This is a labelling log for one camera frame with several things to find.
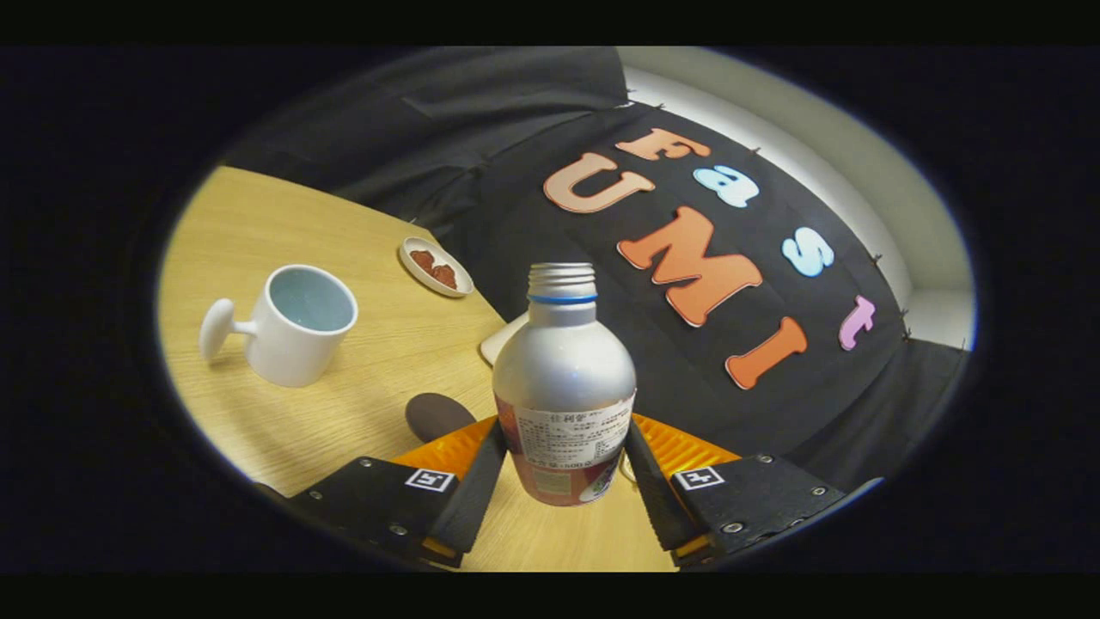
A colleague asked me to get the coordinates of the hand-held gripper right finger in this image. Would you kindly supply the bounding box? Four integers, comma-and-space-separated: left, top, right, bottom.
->
625, 414, 852, 564

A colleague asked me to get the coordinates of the wooden table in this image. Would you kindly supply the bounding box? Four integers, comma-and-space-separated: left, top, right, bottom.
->
159, 166, 680, 573

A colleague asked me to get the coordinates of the silver juice bottle red label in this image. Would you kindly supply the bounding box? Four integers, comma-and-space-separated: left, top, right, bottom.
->
492, 262, 638, 506

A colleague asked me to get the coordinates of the white cup with knob handle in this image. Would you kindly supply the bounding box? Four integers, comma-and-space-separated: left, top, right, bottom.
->
199, 264, 359, 389

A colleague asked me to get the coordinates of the dark brown round coaster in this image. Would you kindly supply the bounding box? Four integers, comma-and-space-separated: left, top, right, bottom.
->
405, 393, 477, 444

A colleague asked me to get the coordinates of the white toaster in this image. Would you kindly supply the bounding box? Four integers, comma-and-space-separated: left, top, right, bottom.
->
480, 312, 530, 367

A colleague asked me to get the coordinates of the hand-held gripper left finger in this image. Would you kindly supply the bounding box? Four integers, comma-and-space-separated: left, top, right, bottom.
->
288, 417, 508, 568

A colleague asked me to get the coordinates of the white plate with red food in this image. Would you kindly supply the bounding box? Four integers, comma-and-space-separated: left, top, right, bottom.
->
399, 236, 475, 299

